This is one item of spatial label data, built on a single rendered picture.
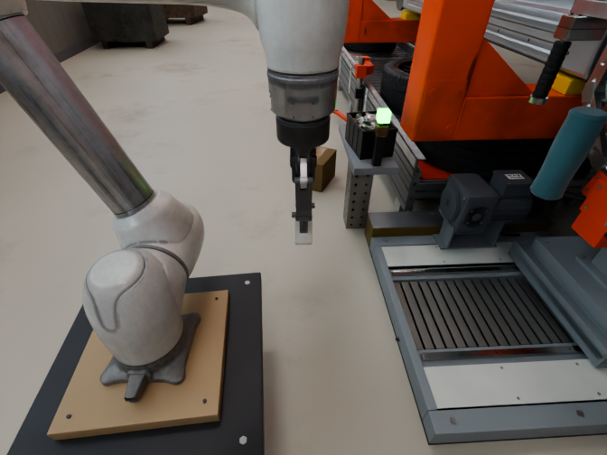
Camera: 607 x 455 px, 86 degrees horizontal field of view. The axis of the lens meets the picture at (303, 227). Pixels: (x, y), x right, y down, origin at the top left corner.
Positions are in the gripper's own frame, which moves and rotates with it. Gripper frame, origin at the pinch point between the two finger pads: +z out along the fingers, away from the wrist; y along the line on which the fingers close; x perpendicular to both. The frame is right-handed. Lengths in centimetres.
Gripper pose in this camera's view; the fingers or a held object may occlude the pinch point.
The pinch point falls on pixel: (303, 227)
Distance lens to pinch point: 57.5
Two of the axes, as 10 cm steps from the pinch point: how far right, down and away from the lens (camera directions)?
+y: 0.1, 6.3, -7.8
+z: 0.0, 7.8, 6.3
